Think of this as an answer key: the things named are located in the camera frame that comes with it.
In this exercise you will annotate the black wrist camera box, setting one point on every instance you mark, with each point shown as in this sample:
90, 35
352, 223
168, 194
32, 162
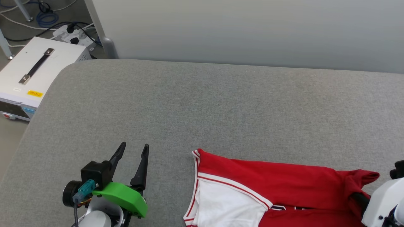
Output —
398, 170
94, 171

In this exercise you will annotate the black cylindrical wrist motor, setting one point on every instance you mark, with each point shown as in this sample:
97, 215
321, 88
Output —
71, 194

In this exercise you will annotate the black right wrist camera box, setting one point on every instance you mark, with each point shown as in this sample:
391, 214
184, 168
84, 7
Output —
398, 170

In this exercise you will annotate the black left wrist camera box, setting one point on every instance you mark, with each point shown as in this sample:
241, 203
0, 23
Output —
94, 171

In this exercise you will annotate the white power supply box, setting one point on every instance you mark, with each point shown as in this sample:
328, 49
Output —
56, 69

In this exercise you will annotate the white power strip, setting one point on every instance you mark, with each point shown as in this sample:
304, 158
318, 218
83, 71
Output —
77, 36

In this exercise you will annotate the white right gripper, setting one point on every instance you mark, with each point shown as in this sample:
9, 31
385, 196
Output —
383, 201

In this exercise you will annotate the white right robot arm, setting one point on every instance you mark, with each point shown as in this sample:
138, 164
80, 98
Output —
400, 217

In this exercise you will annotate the red and white garment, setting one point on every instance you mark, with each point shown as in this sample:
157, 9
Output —
284, 186

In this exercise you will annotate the yellow warning label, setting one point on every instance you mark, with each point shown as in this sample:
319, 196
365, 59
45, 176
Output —
35, 93

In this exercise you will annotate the white table leg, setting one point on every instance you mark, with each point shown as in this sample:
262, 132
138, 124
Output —
5, 47
24, 11

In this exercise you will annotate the grey partition post with foot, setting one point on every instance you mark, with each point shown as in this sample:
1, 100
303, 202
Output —
109, 47

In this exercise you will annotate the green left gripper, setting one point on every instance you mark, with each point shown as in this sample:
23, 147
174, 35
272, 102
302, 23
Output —
126, 198

